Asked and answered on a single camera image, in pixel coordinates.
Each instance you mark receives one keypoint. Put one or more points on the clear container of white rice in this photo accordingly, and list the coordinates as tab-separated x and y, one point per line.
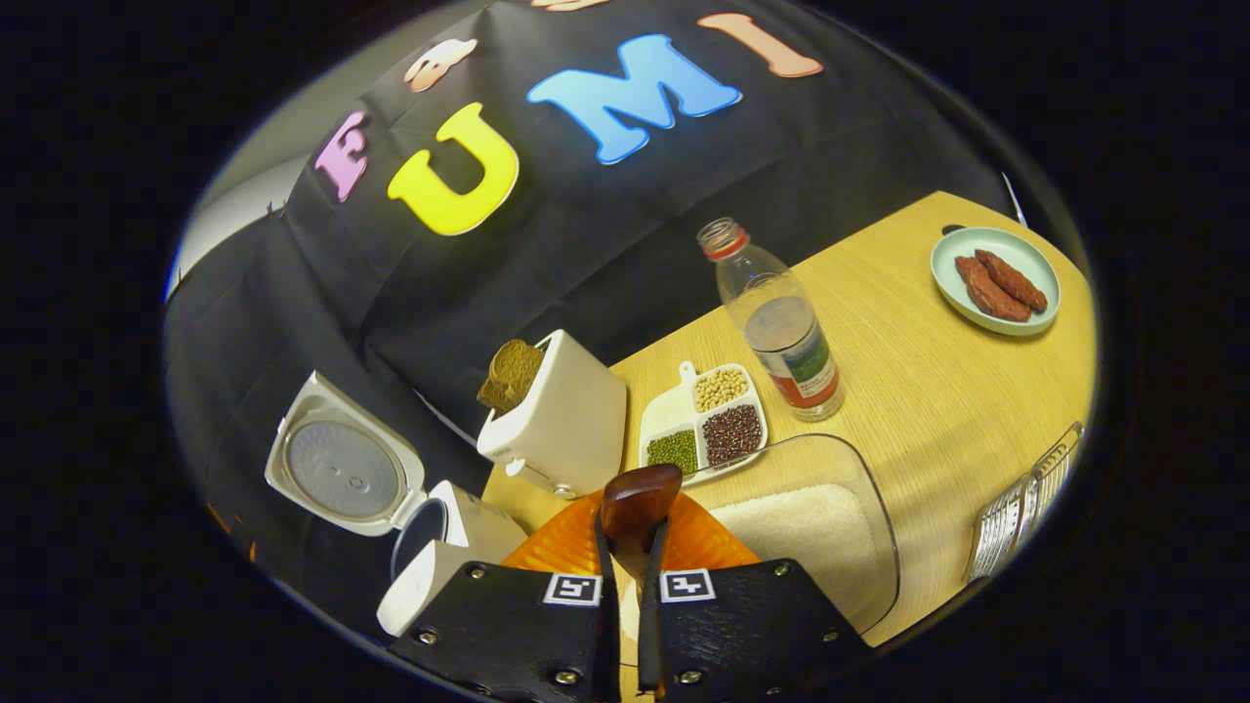
811	532

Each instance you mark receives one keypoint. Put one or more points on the red meat slice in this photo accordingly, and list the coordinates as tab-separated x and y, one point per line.
1016	281
991	293

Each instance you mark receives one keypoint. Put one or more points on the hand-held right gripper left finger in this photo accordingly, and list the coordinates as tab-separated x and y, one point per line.
513	630

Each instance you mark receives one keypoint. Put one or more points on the white toaster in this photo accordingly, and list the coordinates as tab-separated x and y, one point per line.
576	420

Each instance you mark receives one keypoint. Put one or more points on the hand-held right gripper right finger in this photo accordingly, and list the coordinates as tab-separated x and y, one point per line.
742	625

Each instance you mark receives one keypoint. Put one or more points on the black backdrop cloth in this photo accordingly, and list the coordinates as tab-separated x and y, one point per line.
586	225

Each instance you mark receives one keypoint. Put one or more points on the brown bread slice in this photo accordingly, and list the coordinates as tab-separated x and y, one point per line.
510	376

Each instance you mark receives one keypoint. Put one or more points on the white rice cooker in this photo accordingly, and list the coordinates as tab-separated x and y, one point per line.
342	469

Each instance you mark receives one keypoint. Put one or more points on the white divided bean dish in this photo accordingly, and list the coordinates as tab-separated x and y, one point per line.
703	425

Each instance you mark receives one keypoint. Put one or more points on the brown wooden spoon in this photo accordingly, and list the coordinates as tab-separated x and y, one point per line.
640	503

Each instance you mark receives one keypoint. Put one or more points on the clear plastic bottle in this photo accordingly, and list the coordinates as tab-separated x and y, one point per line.
786	342

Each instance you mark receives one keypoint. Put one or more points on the pale green plate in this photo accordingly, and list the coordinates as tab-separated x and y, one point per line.
1006	264

